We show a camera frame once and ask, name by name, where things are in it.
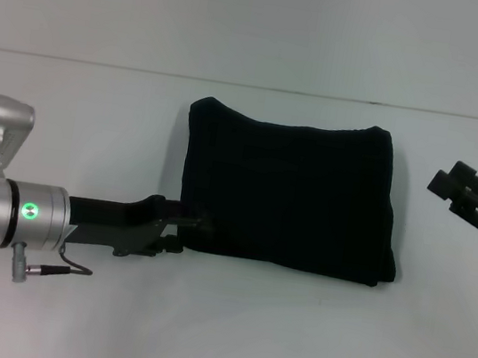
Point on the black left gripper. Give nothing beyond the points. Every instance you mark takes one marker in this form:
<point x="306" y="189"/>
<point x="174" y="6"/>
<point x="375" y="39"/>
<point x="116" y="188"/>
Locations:
<point x="119" y="224"/>

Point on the black t-shirt with white print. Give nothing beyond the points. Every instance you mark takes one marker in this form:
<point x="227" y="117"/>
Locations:
<point x="286" y="195"/>

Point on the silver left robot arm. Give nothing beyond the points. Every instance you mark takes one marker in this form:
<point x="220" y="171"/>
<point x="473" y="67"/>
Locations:
<point x="4" y="184"/>

